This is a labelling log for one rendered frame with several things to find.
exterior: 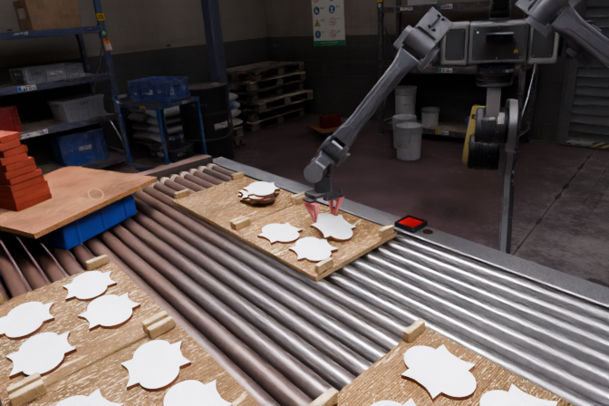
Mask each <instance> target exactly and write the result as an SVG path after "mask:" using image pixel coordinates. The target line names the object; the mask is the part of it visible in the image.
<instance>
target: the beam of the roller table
mask: <svg viewBox="0 0 609 406"><path fill-rule="evenodd" d="M213 164H216V165H218V166H219V167H221V168H223V169H228V170H231V171H233V172H236V173H237V172H240V171H243V172H244V176H246V177H249V178H251V179H255V180H257V181H264V182H267V183H272V182H275V186H276V187H277V188H280V189H282V190H285V191H288V192H290V193H293V194H298V193H300V192H304V193H305V191H308V190H312V189H314V188H311V187H308V186H306V185H303V184H300V183H297V182H294V181H292V180H290V179H285V178H282V177H279V176H277V175H274V174H271V173H268V172H265V171H263V170H260V169H255V168H252V167H249V166H247V165H244V164H241V163H238V162H235V161H233V160H230V159H226V158H223V157H219V158H216V159H213ZM315 202H317V203H320V204H323V205H325V206H327V207H329V203H328V201H325V200H323V198H318V199H317V200H316V201H315ZM338 210H340V211H342V212H344V213H347V214H350V215H353V216H355V217H358V218H361V219H364V220H367V221H370V222H372V223H374V224H377V225H380V226H382V227H386V226H388V225H389V224H392V225H393V230H394V231H397V232H398V233H401V234H403V235H405V236H408V237H412V238H415V239H418V240H420V241H422V242H425V243H427V244H430V245H433V246H435V247H439V248H442V249H444V250H447V251H450V252H452V253H454V254H457V255H460V256H464V257H466V258H469V259H471V260H474V261H477V262H479V263H481V264H484V265H487V266H491V267H494V268H496V269H498V270H501V271H503V272H506V273H509V274H511V275H513V276H518V277H520V278H523V279H526V280H528V281H530V282H533V283H536V284H538V285H542V286H545V287H547V288H550V289H553V290H555V291H557V292H560V293H563V294H565V295H570V296H572V297H574V298H577V299H580V300H582V301H585V302H587V303H589V304H592V305H597V306H599V307H602V308H604V309H606V310H609V287H606V286H603V285H599V284H596V283H593V282H590V281H587V280H584V279H582V278H579V277H576V276H573V275H569V274H566V273H563V272H560V271H557V270H555V269H552V268H550V267H547V266H542V265H540V264H537V263H534V262H531V261H528V260H526V259H523V258H520V257H517V256H512V255H510V254H507V253H504V252H501V251H498V250H496V249H493V248H490V247H487V246H483V245H481V244H478V243H475V242H472V241H469V240H467V239H464V238H461V237H456V236H453V235H451V234H448V233H445V232H442V231H439V230H437V229H434V228H431V227H424V228H422V229H420V230H418V231H417V232H415V233H411V232H409V231H406V230H404V229H401V228H398V227H395V226H394V222H395V221H397V220H399V219H401V217H397V216H394V215H392V214H389V213H386V212H383V211H380V210H378V209H375V208H370V207H367V206H365V205H362V204H359V203H357V202H354V201H351V200H349V199H346V198H344V199H343V202H342V204H341V206H340V207H339V208H338ZM425 229H429V230H432V231H433V233H432V234H424V233H423V232H422V231H423V230H425Z"/></svg>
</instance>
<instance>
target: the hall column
mask: <svg viewBox="0 0 609 406"><path fill-rule="evenodd" d="M201 7H202V14H203V22H204V28H205V36H206V43H207V49H208V63H209V70H210V77H211V81H212V82H226V83H227V97H228V105H229V108H230V110H229V112H230V120H231V130H232V131H233V132H232V137H233V143H234V149H235V148H238V147H241V146H244V145H246V144H245V143H244V142H242V141H241V140H240V141H235V136H234V129H233V121H232V113H231V107H230V103H229V89H228V82H227V67H226V59H225V52H224V44H223V36H222V29H221V22H220V12H219V4H218V0H201Z"/></svg>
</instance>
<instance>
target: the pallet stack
mask: <svg viewBox="0 0 609 406"><path fill-rule="evenodd" d="M289 65H294V66H295V70H294V71H288V70H289ZM250 70H253V71H250ZM269 70H273V71H271V72H268V71H269ZM304 70H305V68H304V62H273V61H266V62H261V63H252V64H248V65H242V66H238V67H233V68H227V74H231V76H229V77H227V82H228V83H229V86H228V89H229V90H230V91H229V92H232V93H234V94H236V95H238V97H237V98H236V99H235V100H234V101H237V102H239V103H240V106H239V107H238V108H237V109H238V110H240V111H241V113H239V115H237V116H236V117H235V118H238V119H240V120H242V121H243V122H242V123H240V124H239V125H242V126H243V129H244V128H247V127H249V129H250V131H252V132H254V131H260V130H262V129H266V128H269V127H272V126H276V125H278V124H281V123H284V122H287V121H291V120H295V119H297V118H300V117H303V116H305V110H304V108H305V107H303V102H304V101H308V100H311V99H313V90H305V89H304V81H306V77H305V72H301V71H304ZM292 75H295V76H296V81H295V80H292V79H291V78H292ZM291 84H294V85H295V88H294V89H292V88H289V85H291ZM298 94H303V97H299V96H295V95H298ZM291 104H293V105H294V106H291V107H290V106H288V105H291ZM294 111H296V114H295V115H296V116H294V117H292V118H288V119H285V120H284V116H286V115H289V114H291V112H294ZM271 120H274V123H271V124H268V125H266V126H263V127H260V124H259V123H262V122H265V121H271Z"/></svg>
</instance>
